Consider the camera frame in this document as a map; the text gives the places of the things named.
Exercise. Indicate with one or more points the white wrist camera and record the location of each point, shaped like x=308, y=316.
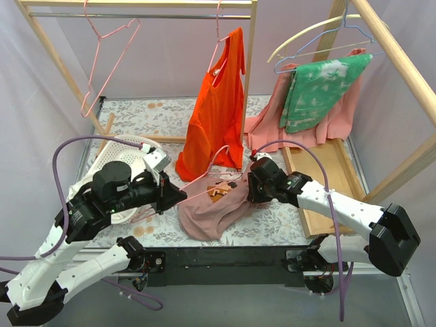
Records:
x=155, y=160
x=255, y=156

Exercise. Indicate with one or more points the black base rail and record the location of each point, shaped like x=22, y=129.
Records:
x=273, y=265

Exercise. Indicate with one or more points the orange t-shirt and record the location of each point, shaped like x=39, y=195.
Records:
x=214, y=129

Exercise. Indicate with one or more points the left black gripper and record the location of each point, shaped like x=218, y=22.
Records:
x=162, y=193

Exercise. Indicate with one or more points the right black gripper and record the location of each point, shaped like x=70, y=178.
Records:
x=254, y=188

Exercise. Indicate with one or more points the white laundry basket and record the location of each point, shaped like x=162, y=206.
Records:
x=115, y=151

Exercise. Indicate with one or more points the blue wire hanger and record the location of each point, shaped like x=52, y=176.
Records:
x=322, y=44

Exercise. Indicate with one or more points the left wooden clothes rack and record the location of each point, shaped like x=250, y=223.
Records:
x=133, y=49

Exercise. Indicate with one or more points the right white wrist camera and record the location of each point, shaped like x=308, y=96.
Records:
x=255, y=156

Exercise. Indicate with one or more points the floral table cloth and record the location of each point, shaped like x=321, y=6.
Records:
x=268, y=225

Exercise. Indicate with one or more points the dusty pink graphic t-shirt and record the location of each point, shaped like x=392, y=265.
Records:
x=213, y=204

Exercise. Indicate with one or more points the right wooden clothes rack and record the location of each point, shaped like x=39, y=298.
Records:
x=389, y=124

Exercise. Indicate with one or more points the green tie-dye garment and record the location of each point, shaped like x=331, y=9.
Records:
x=316, y=87

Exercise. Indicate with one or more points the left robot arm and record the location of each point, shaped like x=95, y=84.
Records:
x=39, y=292

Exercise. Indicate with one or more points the wooden clothes rack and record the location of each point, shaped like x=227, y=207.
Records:
x=133, y=49
x=389, y=124

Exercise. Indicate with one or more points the salmon pink pleated garment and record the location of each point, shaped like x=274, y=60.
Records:
x=264, y=130

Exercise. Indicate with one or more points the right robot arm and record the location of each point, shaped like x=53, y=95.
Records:
x=385, y=237

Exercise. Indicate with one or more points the pink hanger holding orange shirt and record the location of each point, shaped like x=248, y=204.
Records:
x=218, y=39

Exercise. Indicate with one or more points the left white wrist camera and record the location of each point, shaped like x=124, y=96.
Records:
x=155, y=160

